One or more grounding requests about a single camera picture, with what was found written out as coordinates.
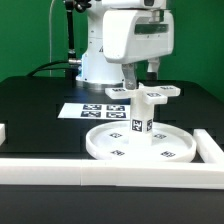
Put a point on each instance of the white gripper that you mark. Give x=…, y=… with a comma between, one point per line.
x=136, y=35

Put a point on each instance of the white cross-shaped table base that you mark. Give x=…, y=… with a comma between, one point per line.
x=145, y=94

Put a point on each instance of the white round table top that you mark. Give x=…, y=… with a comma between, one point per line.
x=164, y=143

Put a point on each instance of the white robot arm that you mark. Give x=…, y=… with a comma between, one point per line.
x=96, y=72

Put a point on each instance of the white marker sheet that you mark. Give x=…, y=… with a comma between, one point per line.
x=95, y=111

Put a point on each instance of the white U-shaped fence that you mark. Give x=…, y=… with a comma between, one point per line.
x=209, y=174

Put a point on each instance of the black camera pole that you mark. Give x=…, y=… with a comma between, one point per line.
x=80, y=6

